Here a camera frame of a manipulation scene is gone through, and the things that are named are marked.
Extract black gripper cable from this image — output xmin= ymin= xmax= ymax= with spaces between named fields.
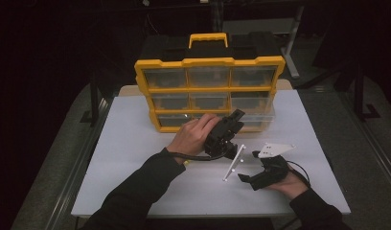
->
xmin=287 ymin=160 xmax=312 ymax=188
xmin=167 ymin=150 xmax=230 ymax=163

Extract person's left hand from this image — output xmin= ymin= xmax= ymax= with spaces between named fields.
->
xmin=166 ymin=113 xmax=221 ymax=166

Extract person's right hand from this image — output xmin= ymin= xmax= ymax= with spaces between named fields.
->
xmin=266 ymin=164 xmax=310 ymax=201

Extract yellow black organizer box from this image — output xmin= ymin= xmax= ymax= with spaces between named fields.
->
xmin=134 ymin=32 xmax=286 ymax=134

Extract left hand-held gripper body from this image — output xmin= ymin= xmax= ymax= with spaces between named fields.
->
xmin=203 ymin=119 xmax=247 ymax=182

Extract clear plastic drawer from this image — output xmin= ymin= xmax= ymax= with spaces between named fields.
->
xmin=230 ymin=91 xmax=277 ymax=128

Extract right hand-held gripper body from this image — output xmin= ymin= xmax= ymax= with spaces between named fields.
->
xmin=257 ymin=142 xmax=296 ymax=186

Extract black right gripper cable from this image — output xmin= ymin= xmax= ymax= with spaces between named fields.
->
xmin=287 ymin=160 xmax=312 ymax=188

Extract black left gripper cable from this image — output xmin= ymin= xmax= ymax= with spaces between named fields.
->
xmin=167 ymin=150 xmax=230 ymax=163

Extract black metal stand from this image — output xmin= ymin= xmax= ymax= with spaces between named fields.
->
xmin=333 ymin=57 xmax=381 ymax=121

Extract grey metal stand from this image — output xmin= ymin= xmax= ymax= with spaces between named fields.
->
xmin=221 ymin=5 xmax=306 ymax=80

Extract rows of clear organizer drawers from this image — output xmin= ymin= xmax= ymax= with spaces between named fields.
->
xmin=143 ymin=66 xmax=278 ymax=128

